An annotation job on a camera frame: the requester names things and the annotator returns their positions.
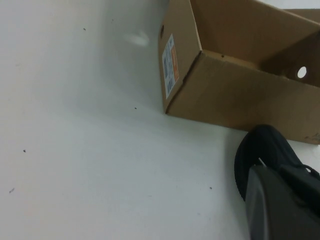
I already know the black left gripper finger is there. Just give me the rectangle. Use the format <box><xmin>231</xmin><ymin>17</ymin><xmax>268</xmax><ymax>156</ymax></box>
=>
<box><xmin>244</xmin><ymin>165</ymin><xmax>320</xmax><ymax>240</ymax></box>

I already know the black knit sneaker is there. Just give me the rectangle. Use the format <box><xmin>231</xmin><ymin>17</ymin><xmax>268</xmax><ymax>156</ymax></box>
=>
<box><xmin>234</xmin><ymin>124</ymin><xmax>320</xmax><ymax>202</ymax></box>

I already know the brown cardboard shoe box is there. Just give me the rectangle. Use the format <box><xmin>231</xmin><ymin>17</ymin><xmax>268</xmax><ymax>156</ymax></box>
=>
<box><xmin>157</xmin><ymin>0</ymin><xmax>320</xmax><ymax>146</ymax></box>

